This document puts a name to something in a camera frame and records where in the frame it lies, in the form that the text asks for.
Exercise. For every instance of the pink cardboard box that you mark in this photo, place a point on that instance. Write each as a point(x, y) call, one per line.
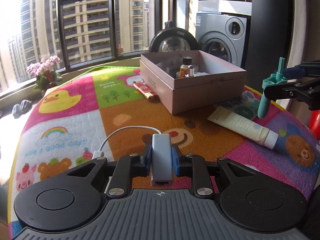
point(224, 81)

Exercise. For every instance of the grey slippers pair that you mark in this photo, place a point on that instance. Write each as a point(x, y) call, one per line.
point(21, 108)

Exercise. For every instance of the amber bottle black cap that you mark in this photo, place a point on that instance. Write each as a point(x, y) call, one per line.
point(187, 61)

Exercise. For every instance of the pink potted flowers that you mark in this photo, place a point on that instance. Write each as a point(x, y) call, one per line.
point(44, 72)

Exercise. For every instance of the colourful cartoon play mat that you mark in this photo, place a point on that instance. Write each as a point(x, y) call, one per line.
point(102, 110)

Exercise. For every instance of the round washing machine door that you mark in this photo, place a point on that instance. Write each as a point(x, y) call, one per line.
point(172, 38)

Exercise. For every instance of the cream lotion tube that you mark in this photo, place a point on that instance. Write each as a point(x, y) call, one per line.
point(245, 127)

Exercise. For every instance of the grey washing machine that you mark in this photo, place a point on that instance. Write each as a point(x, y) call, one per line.
point(222, 29)

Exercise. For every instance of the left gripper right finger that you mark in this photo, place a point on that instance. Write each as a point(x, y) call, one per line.
point(194, 167)

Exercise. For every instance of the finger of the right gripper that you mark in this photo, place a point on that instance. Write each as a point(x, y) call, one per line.
point(285, 89)
point(297, 71)

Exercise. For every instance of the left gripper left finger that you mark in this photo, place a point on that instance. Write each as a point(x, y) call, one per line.
point(124, 170)

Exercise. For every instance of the clear bag with black item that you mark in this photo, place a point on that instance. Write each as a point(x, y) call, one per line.
point(171, 65)

